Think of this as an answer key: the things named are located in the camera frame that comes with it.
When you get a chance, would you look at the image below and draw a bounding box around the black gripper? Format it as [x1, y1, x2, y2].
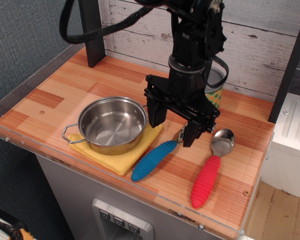
[144, 56, 220, 147]

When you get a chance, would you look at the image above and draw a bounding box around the blue handled fork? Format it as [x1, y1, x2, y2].
[131, 123, 188, 182]

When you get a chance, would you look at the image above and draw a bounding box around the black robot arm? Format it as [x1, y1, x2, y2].
[138, 0, 229, 147]

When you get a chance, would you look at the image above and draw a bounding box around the peas and carrots can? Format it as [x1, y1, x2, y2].
[205, 67, 225, 109]

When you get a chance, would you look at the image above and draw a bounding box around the stainless steel pot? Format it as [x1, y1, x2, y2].
[62, 96, 148, 156]

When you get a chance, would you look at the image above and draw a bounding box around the yellow folded cloth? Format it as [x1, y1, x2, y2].
[69, 124, 163, 176]

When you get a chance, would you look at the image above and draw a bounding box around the grey toy cabinet front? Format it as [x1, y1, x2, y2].
[37, 156, 244, 240]

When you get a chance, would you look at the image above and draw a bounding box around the silver button panel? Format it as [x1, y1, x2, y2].
[92, 198, 154, 240]

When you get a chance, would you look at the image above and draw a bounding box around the white toy sink unit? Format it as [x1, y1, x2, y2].
[260, 93, 300, 198]

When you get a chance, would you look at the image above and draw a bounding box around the orange object bottom left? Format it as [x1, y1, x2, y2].
[20, 229, 35, 240]

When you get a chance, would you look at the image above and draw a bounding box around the red handled spoon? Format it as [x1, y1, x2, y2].
[190, 128, 235, 209]

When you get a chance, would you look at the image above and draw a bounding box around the black braided cable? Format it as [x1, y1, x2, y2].
[58, 0, 156, 45]

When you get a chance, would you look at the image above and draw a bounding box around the black vertical post left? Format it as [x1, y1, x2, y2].
[78, 0, 106, 68]

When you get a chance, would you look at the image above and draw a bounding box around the black vertical post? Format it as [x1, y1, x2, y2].
[78, 0, 106, 68]
[268, 29, 300, 124]

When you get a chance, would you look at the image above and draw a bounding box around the black vertical post right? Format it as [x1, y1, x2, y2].
[268, 29, 300, 124]

